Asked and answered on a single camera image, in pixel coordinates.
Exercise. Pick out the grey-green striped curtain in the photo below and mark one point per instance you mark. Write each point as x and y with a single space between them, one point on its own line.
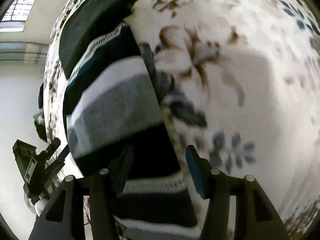
22 52

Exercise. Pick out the floral blanket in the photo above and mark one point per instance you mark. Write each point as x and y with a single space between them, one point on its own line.
237 80

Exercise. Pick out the folded black garment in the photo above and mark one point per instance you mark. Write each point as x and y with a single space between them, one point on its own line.
95 17

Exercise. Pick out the striped knit sweater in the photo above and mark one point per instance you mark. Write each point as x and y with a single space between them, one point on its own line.
112 100

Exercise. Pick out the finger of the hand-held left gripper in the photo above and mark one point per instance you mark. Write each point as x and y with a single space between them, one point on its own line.
53 147
62 156

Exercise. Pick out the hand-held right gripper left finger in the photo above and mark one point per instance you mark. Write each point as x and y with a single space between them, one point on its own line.
123 172

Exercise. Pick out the barred window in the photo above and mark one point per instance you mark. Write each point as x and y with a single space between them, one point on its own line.
20 2

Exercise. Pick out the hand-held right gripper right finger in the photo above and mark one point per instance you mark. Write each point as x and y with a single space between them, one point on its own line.
197 175

